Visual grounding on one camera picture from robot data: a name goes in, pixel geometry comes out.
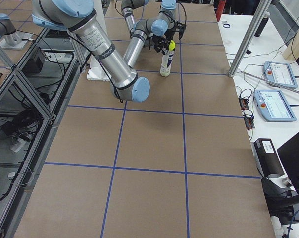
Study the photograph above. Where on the teach pendant tablet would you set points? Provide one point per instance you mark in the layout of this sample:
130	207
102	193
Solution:
280	73
273	106

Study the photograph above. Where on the black bottle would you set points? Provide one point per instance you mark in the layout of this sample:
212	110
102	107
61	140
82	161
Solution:
262	24

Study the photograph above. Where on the clear plastic ball tube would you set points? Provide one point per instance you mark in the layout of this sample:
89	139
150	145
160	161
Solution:
166	64

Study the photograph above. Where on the far teach pendant tablet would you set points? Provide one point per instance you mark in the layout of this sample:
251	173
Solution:
280	73

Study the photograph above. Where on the aluminium frame post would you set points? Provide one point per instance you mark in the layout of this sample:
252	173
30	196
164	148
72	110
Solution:
253	26

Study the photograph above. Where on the black computer monitor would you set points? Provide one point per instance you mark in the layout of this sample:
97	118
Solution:
289	156

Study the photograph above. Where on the red cylinder bottle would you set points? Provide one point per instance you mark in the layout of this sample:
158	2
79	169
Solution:
220	9

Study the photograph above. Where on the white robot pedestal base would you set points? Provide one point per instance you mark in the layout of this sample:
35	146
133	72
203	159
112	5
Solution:
96	71

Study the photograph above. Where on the black box with label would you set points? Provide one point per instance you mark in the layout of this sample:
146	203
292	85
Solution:
268	161

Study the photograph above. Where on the near teach pendant tablet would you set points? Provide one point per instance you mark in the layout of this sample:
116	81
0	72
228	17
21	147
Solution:
273	106

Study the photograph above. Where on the small electronics board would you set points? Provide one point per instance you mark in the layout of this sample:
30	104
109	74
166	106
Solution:
244	103

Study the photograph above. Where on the yellow Wilson tennis ball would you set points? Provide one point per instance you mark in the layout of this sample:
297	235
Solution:
171	46

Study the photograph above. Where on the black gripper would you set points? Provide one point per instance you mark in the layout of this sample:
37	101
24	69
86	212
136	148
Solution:
159	42
169	33

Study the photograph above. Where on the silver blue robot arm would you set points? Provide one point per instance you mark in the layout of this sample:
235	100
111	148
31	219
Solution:
79	17
157	30

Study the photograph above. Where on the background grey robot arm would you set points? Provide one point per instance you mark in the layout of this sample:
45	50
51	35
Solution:
10	38

